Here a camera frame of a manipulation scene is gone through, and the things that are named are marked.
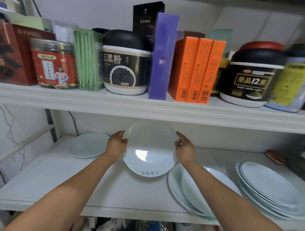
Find dark bottle with yellow label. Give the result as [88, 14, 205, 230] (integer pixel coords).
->
[210, 57, 230, 97]

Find stack of white plates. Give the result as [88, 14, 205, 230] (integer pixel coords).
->
[168, 163, 242, 218]
[235, 162, 305, 221]

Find person's right forearm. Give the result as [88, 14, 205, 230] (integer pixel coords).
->
[182, 156, 284, 231]

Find person's left forearm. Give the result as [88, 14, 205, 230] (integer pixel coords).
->
[3, 152, 121, 231]

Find white box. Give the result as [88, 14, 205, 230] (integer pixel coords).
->
[51, 20, 79, 44]

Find purple box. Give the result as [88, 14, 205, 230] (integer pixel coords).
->
[147, 12, 180, 100]

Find dark red carton box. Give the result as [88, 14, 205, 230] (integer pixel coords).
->
[0, 20, 57, 86]

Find white round plate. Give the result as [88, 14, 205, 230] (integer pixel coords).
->
[67, 132, 111, 159]
[122, 119, 179, 178]

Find person's left hand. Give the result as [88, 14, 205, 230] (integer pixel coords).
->
[105, 130, 129, 159]

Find pale green box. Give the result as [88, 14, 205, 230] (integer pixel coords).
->
[0, 7, 52, 31]

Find jar with red lid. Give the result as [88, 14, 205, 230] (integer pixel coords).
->
[239, 41, 285, 52]

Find jar with yellow-green label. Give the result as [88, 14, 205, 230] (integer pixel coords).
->
[264, 44, 305, 113]

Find person's right hand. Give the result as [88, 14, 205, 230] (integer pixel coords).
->
[174, 131, 196, 165]

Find plastic bags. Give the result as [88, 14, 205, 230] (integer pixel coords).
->
[71, 215, 216, 231]

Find white shelf unit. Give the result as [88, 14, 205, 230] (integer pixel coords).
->
[0, 82, 305, 226]

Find black cable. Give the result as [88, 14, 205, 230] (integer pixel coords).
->
[68, 111, 79, 137]

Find white jar with black lid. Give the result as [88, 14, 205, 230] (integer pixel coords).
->
[102, 30, 151, 96]

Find pale teal box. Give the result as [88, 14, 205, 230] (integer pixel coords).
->
[209, 29, 233, 59]

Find small red packet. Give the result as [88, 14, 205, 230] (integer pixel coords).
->
[264, 149, 289, 165]

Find large black-lidded white jar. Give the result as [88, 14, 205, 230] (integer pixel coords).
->
[219, 48, 288, 108]

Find clear jar with red label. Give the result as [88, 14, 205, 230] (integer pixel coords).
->
[30, 38, 79, 90]

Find pack of green sachets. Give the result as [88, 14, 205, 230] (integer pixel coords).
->
[73, 29, 105, 92]

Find tall black box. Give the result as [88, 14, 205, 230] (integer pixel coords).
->
[133, 2, 165, 52]

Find orange box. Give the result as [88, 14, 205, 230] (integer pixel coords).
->
[167, 37, 200, 101]
[197, 40, 227, 104]
[186, 38, 214, 103]

